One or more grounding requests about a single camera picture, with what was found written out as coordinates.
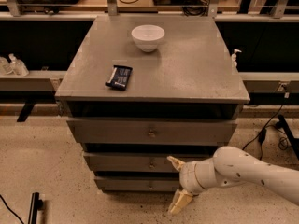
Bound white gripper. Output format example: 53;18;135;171
167;156;200;215

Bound grey drawer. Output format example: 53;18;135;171
94;176;179;192
67;118;237;146
82;152;220;174

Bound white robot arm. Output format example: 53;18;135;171
167;146;299;215

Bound grey bottom drawer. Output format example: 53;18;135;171
94;176;179;192

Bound grey drawer cabinet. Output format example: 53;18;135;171
56;14;249;179

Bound grey top drawer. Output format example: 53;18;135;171
67;118;237;146

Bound black metal leg right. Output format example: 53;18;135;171
278;115;299;160

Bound white pump bottle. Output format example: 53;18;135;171
231;49;242;67

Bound black stand foot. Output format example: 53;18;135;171
27;192;44;224

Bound white bowl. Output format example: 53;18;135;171
131;24;165;52

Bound clear sanitizer bottle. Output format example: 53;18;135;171
8;53;29;77

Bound clear bottle at edge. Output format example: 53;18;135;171
0;57;12;75

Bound black floor cable right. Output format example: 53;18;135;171
241;91;292;161

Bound black floor cable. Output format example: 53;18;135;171
241;91;292;161
0;193;26;224

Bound black bundled cables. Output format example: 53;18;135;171
180;0;209;17

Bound black floor cable left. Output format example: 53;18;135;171
0;193;26;224

